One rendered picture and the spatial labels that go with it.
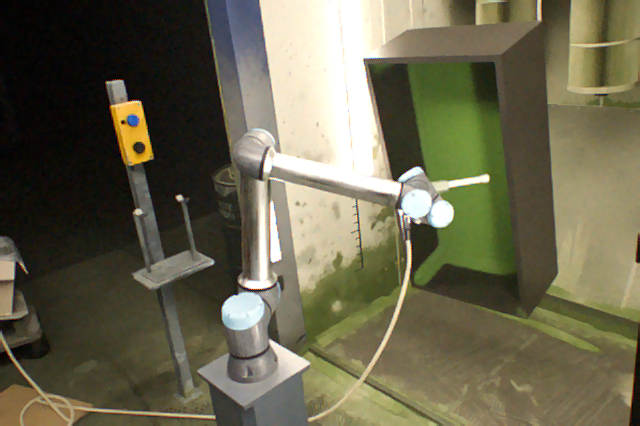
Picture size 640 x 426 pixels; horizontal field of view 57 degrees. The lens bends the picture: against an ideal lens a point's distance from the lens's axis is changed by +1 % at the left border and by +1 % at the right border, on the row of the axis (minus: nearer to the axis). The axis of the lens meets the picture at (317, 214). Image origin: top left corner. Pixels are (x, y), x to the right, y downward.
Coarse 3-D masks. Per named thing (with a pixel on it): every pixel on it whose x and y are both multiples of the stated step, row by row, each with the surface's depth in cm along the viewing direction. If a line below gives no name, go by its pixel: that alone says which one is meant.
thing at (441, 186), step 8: (480, 176) 236; (488, 176) 235; (440, 184) 231; (448, 184) 232; (456, 184) 233; (464, 184) 234; (440, 192) 231; (400, 216) 231; (408, 224) 231; (408, 232) 231; (408, 240) 231
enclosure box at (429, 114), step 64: (384, 64) 250; (448, 64) 255; (512, 64) 207; (384, 128) 258; (448, 128) 273; (512, 128) 216; (448, 192) 294; (512, 192) 226; (448, 256) 310; (512, 256) 290
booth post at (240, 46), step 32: (224, 0) 252; (256, 0) 262; (224, 32) 260; (256, 32) 265; (224, 64) 268; (256, 64) 269; (224, 96) 277; (256, 96) 272; (256, 128) 276; (288, 224) 302; (288, 256) 306; (288, 288) 311; (288, 320) 315
